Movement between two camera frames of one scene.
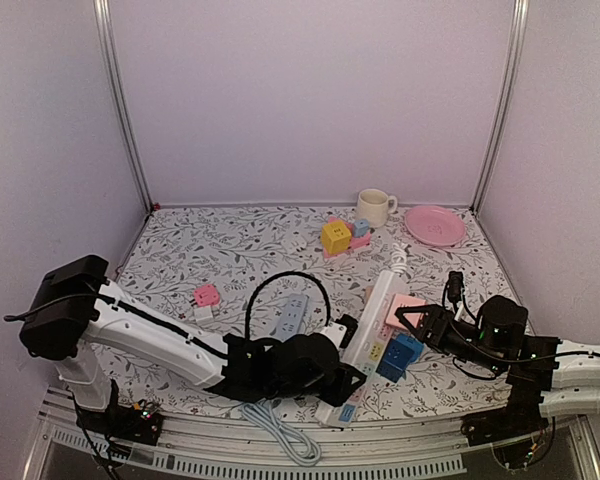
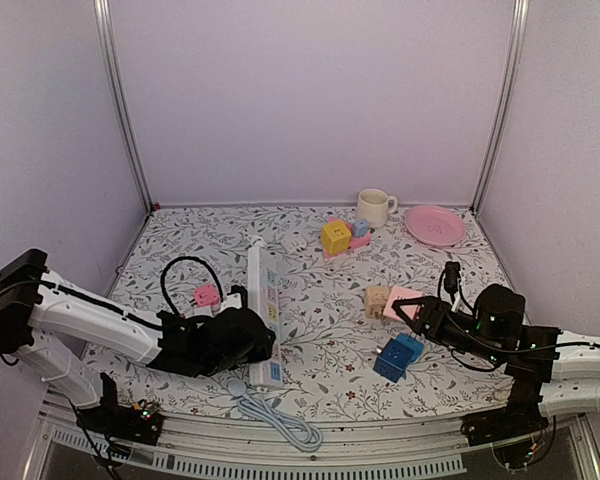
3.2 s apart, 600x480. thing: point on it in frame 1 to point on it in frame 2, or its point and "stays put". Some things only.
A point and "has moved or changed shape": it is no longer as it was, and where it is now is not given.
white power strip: [363, 350] to [265, 295]
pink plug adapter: [206, 295] stays put
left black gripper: [341, 388] to [262, 351]
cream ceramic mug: [375, 206] stays put
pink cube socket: [404, 300] has moved or changed shape
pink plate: [434, 226] stays put
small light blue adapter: [361, 227] stays put
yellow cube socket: [336, 237] stays put
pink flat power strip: [355, 241] stays put
